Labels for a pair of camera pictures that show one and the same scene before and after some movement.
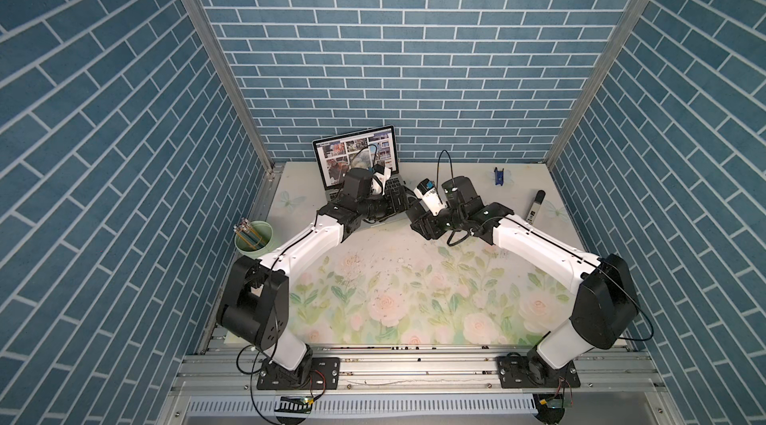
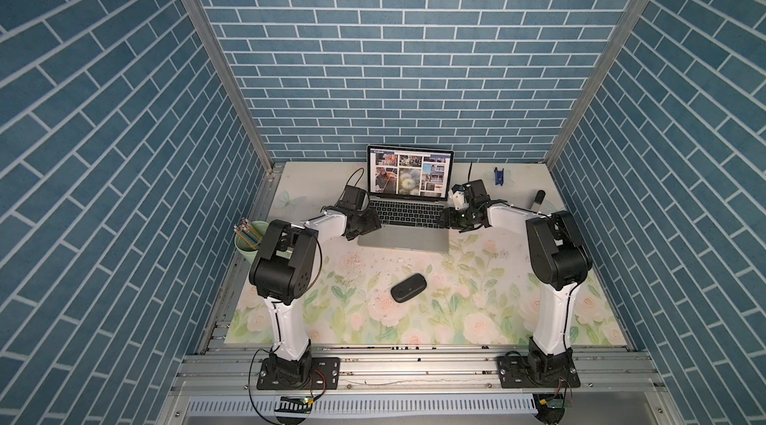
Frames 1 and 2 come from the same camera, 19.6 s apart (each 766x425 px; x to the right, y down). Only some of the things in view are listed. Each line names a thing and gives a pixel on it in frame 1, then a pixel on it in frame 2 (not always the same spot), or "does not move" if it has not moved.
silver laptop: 373,150 to 408,187
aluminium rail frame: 419,386 does not move
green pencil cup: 246,250 does not move
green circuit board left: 294,404 does not move
